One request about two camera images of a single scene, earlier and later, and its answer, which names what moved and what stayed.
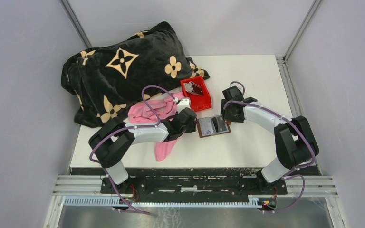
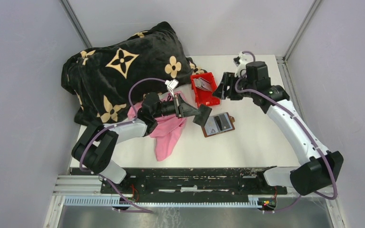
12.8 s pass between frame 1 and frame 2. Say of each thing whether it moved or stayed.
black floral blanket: stayed
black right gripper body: moved
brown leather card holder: stayed
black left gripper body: moved
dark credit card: moved
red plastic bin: moved
